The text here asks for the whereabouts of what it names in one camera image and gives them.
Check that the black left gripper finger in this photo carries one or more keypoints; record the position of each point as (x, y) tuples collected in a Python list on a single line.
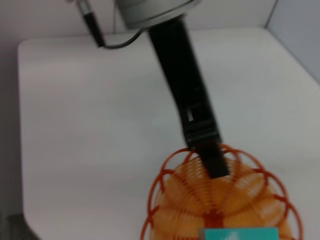
[(215, 162)]

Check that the orange woven plastic basket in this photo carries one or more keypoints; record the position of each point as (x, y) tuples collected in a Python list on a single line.
[(190, 200)]

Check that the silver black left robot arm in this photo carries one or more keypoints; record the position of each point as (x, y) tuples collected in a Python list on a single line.
[(155, 12)]

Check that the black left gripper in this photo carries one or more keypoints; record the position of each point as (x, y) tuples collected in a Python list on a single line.
[(185, 87)]

